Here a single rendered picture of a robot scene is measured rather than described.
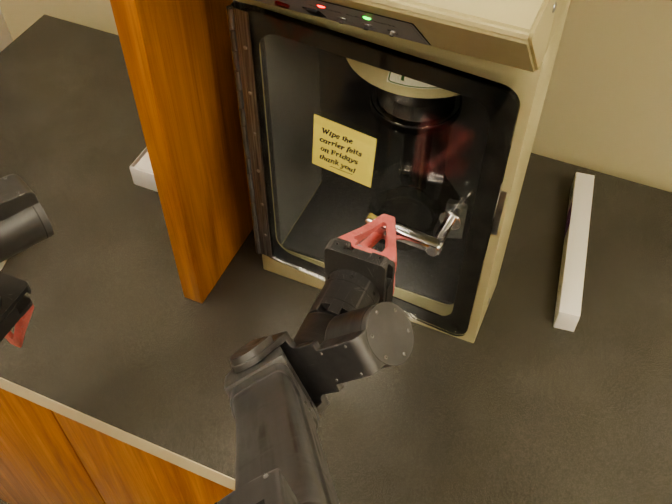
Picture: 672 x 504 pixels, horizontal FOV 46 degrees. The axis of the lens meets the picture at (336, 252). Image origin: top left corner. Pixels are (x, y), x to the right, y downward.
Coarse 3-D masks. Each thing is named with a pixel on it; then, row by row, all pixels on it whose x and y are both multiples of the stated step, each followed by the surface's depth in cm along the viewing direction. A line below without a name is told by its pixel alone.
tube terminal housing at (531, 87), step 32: (352, 32) 77; (448, 64) 75; (480, 64) 74; (544, 64) 73; (544, 96) 85; (512, 160) 81; (512, 192) 86; (320, 288) 112; (480, 288) 98; (416, 320) 108; (480, 320) 105
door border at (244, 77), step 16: (240, 16) 80; (288, 16) 78; (240, 32) 82; (240, 48) 83; (240, 64) 85; (240, 80) 87; (256, 96) 87; (240, 112) 90; (256, 112) 89; (256, 128) 91; (256, 144) 93; (256, 160) 96; (256, 176) 98; (256, 192) 100; (256, 208) 103; (256, 240) 108
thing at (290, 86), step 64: (256, 64) 84; (320, 64) 79; (384, 64) 75; (384, 128) 81; (448, 128) 77; (512, 128) 73; (320, 192) 94; (384, 192) 88; (448, 192) 83; (320, 256) 104; (448, 256) 91; (448, 320) 100
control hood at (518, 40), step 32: (352, 0) 61; (384, 0) 59; (416, 0) 59; (448, 0) 59; (480, 0) 59; (512, 0) 59; (544, 0) 59; (448, 32) 62; (480, 32) 58; (512, 32) 57; (544, 32) 64; (512, 64) 68
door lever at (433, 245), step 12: (372, 216) 86; (444, 216) 86; (456, 216) 85; (384, 228) 85; (396, 228) 84; (408, 228) 84; (444, 228) 85; (456, 228) 86; (408, 240) 84; (420, 240) 84; (432, 240) 83; (444, 240) 84; (432, 252) 83
